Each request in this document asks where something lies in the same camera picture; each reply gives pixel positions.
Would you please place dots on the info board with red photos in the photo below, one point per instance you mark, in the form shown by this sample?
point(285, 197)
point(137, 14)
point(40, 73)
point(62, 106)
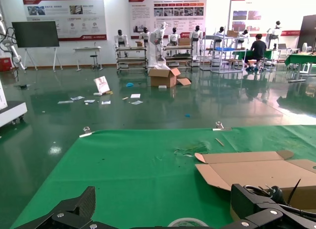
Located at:
point(261, 7)

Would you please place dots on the small cardboard box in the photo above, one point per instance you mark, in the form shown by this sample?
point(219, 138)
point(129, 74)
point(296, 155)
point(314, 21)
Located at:
point(232, 33)
point(184, 42)
point(139, 44)

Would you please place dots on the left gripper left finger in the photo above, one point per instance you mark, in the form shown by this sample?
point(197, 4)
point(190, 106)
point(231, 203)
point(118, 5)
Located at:
point(74, 211)

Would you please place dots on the metal rack cart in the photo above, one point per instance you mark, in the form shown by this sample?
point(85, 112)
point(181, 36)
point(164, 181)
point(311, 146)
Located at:
point(130, 48)
point(177, 47)

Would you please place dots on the clear tape roll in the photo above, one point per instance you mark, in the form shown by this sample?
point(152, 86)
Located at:
point(187, 220)

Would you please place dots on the info board with circle icons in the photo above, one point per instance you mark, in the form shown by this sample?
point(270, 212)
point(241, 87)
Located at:
point(64, 16)

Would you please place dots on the small black floor object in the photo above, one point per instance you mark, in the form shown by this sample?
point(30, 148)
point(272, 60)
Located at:
point(23, 86)

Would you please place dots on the large black panel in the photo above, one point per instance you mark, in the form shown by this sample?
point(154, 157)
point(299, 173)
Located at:
point(308, 29)

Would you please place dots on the black stool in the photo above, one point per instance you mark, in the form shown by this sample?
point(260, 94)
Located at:
point(93, 56)

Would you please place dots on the white metal shelving frame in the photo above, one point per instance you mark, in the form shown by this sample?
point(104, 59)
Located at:
point(212, 37)

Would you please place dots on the metal table clamp left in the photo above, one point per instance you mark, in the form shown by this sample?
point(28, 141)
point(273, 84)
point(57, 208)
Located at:
point(86, 130)

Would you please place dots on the seated person in black shirt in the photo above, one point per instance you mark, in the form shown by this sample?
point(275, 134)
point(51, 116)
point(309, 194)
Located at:
point(258, 50)

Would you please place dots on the silver binder clip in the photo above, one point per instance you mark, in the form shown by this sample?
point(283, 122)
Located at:
point(219, 126)

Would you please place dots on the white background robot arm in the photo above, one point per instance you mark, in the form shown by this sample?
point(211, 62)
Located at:
point(14, 56)

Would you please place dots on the paper leaflet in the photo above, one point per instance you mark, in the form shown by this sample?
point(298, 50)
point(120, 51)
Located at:
point(106, 102)
point(77, 98)
point(65, 102)
point(137, 102)
point(89, 101)

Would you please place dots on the flat cardboard piece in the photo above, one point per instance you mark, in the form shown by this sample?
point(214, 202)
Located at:
point(184, 81)

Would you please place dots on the grey laptop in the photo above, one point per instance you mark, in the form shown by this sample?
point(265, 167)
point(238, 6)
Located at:
point(282, 46)

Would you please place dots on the red cabinet box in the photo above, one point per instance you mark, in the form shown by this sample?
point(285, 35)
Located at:
point(5, 64)

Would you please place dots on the small white desk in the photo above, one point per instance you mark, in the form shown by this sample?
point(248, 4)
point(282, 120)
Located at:
point(87, 49)

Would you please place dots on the white and red bag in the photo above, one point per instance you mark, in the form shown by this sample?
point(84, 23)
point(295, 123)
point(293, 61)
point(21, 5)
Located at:
point(101, 84)

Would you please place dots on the plastic-wrapped white humanoid robot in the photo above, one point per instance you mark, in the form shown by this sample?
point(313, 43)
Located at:
point(158, 39)

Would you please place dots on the white paper sheet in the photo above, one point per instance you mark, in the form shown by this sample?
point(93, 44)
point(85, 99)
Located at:
point(135, 96)

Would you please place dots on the white wheeled machine base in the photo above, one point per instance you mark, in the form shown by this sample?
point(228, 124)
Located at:
point(12, 110)

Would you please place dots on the cardboard box with round hole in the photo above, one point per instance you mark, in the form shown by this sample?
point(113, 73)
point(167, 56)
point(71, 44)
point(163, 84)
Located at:
point(247, 169)

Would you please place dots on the info board with photo row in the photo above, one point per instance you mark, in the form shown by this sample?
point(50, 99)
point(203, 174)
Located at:
point(143, 14)

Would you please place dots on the green table mat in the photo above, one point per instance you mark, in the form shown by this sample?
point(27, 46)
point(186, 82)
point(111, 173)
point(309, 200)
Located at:
point(135, 169)

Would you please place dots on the thin wooden stick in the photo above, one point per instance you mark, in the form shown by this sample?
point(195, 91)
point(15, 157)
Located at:
point(219, 141)

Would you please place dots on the blue plastic tray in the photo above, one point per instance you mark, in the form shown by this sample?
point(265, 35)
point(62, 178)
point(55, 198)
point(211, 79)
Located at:
point(223, 49)

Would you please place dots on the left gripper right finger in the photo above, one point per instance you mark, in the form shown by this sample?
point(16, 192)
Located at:
point(259, 211)

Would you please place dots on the green covered work table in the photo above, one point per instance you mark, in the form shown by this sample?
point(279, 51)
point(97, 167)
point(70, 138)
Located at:
point(239, 53)
point(300, 59)

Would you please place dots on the black display on white stand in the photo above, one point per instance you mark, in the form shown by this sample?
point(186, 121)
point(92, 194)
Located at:
point(34, 34)

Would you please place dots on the large open cardboard carton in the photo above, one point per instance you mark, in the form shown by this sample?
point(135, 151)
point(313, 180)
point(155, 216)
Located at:
point(160, 79)

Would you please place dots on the blue cloth scrap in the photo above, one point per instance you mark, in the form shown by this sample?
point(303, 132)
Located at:
point(130, 85)

